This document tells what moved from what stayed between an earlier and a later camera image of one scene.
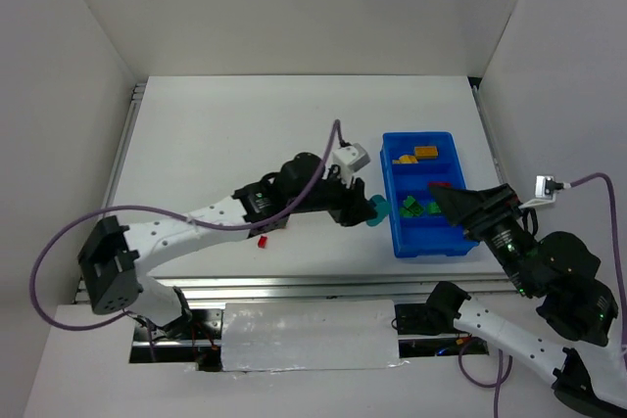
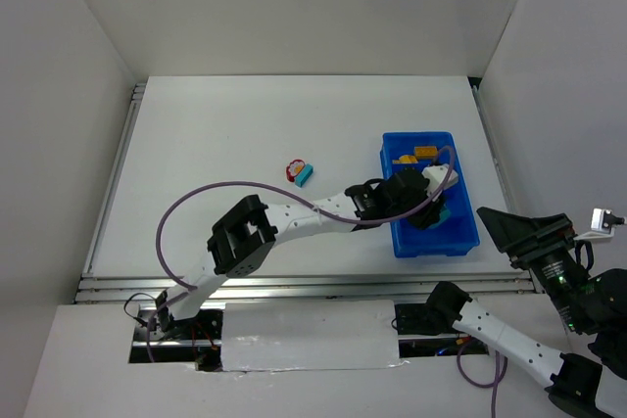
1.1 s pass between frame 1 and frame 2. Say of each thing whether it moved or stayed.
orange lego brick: stayed
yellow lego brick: stayed
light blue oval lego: moved
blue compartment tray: stayed
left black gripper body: moved
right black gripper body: moved
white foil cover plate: stayed
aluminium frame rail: stayed
